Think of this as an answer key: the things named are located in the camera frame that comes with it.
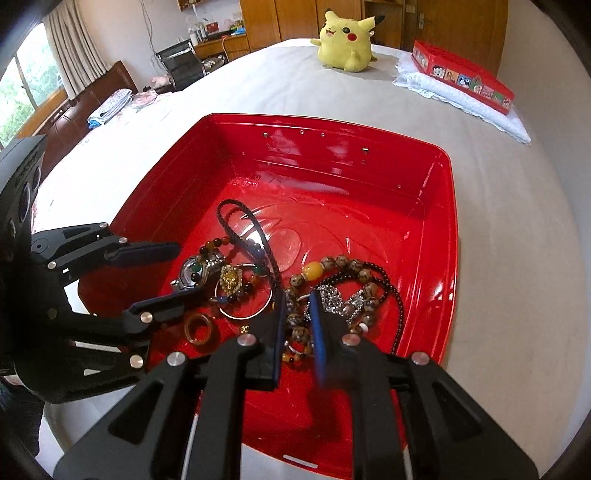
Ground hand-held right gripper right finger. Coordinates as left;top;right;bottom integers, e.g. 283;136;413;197
308;288;539;480

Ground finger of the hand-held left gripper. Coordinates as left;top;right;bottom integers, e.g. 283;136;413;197
69;291;200;372
30;223;181;278

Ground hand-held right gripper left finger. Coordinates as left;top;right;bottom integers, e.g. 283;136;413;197
53;290;289;480

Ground silver bangle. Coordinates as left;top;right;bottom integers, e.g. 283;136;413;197
215;262;274;320

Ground silver wristwatch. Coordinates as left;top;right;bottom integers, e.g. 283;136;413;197
170;256;227;291

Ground silver chain piece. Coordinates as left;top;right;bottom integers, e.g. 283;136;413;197
314;284;368;324

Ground brown amber ring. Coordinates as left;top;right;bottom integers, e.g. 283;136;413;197
184;311;216;346

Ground black braided cord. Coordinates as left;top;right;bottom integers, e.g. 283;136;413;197
216;198;283;301

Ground colourful bead bracelet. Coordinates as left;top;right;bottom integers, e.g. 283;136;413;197
198;235;273;308

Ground brown patterned bead bracelet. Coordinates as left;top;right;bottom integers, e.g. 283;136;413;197
281;255;385;365

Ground black bead necklace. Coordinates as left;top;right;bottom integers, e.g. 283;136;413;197
318;261;405;356

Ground red plastic box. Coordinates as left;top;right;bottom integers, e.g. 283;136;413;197
76;112;462;480

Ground person's left forearm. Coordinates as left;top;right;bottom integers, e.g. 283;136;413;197
0;376;45;460

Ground dark wooden headboard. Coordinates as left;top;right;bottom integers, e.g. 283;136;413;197
39;60;139;171

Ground floral blanket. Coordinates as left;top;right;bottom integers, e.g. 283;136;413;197
129;90;160;110

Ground black office chair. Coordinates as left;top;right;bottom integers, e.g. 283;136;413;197
154;39;206;90

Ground window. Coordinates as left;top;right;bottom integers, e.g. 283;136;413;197
0;34;68;148

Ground beige curtain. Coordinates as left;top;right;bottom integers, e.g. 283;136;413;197
44;4;109;100

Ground wooden desk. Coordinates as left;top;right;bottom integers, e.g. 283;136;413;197
194;34;252;63

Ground white lace cloth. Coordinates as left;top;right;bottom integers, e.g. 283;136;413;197
392;51;532;146

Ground wooden wardrobe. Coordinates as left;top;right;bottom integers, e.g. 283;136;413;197
178;0;407;51

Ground yellow plush toy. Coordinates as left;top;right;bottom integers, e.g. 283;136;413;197
310;9;386;73

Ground red tin box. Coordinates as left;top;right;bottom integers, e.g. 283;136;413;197
411;39;515;116

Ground wooden door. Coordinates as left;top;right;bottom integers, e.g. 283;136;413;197
402;0;509;77

